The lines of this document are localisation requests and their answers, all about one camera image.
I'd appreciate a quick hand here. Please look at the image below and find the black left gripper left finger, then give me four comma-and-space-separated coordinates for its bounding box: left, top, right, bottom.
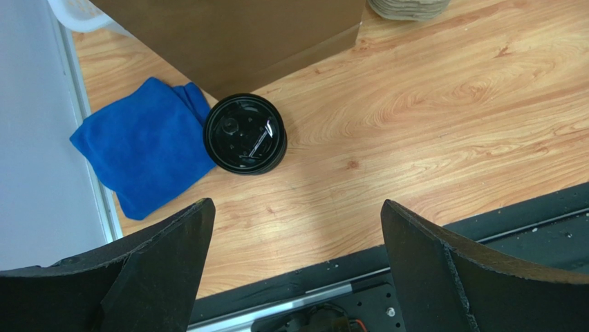
1, 199, 216, 331

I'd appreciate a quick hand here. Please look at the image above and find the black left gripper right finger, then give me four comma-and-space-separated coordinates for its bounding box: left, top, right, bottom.
381, 200, 588, 331

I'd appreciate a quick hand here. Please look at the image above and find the blue folded cloth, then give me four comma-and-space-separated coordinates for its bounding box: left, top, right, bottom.
70, 77, 216, 220

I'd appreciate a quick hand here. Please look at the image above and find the brown paper bag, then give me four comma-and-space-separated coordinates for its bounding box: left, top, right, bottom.
96, 0, 365, 99

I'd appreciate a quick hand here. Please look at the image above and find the cardboard cup carrier tray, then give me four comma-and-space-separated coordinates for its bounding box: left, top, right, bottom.
367, 0, 450, 21

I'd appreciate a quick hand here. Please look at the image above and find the white plastic basket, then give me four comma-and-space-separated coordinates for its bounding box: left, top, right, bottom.
47, 0, 133, 37

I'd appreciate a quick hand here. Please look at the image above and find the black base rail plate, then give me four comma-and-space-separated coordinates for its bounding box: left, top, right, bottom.
189, 184, 588, 331

